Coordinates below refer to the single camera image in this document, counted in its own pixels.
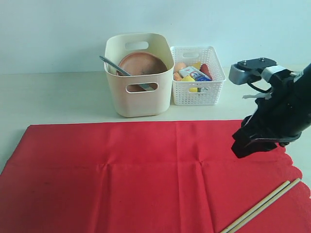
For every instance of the small blue milk carton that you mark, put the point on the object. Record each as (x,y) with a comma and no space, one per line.
(197,75)

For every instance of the upper wooden chopstick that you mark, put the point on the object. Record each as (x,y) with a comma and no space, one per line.
(255,207)

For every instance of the white perforated plastic basket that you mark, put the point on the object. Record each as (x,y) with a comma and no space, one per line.
(198,93)

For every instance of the cream plastic bin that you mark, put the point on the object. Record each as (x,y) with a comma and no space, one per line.
(129,99)

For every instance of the wooden chopstick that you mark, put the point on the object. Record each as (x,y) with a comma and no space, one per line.
(255,207)
(265,206)

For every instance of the yellow cheese wedge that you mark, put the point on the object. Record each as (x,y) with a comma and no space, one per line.
(197,65)

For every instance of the orange carrot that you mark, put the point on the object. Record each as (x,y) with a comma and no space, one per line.
(204,69)

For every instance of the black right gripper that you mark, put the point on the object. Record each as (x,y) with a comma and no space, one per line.
(280,119)

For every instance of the orange fried chicken piece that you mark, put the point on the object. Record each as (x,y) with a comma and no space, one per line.
(177,77)

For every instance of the brown wooden plate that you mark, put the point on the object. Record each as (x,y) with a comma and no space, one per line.
(142,63)

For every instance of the lower wooden chopstick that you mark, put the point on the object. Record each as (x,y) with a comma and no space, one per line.
(265,206)

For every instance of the yellow lemon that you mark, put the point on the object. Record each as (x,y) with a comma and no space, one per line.
(187,79)

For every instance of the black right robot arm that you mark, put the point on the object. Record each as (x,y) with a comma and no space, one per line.
(282,113)

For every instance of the brown egg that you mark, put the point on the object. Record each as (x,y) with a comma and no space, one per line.
(179,66)

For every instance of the red paper table mat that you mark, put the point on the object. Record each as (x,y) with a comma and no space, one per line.
(134,177)

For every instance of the silver table knife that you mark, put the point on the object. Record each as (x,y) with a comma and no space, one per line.
(145,87)

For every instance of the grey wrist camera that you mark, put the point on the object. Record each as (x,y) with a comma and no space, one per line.
(253,70)

